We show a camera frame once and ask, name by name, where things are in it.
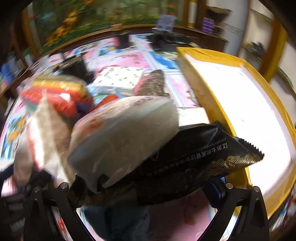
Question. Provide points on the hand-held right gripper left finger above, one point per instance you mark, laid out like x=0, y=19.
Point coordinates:
x=69, y=205

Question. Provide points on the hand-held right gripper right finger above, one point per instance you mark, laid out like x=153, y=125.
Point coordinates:
x=215, y=192

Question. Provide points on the black gold-patterned snack packet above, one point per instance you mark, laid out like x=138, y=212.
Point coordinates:
x=196, y=150

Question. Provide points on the large white tissue pack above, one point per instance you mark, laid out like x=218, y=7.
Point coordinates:
x=122, y=139

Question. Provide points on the yellow cardboard box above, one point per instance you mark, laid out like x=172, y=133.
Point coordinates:
x=208, y=92

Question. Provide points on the lemon print tissue pack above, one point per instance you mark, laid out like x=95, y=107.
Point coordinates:
x=118, y=78

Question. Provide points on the white paper sheet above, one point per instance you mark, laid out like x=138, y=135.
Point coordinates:
x=193, y=117

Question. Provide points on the black electronic gadget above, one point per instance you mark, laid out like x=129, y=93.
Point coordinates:
x=168, y=40

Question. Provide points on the purple bottle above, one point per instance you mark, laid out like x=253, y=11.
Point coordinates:
x=205, y=25
x=212, y=26

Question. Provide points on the black jar with cork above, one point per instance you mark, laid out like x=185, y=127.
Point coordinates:
x=122, y=40

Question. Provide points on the purple phone stand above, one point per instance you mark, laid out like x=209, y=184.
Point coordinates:
x=165, y=21

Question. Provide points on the framed artificial flower display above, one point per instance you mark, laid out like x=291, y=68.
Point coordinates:
x=104, y=16

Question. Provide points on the wooden wall shelf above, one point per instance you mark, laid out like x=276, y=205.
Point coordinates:
x=218, y=9

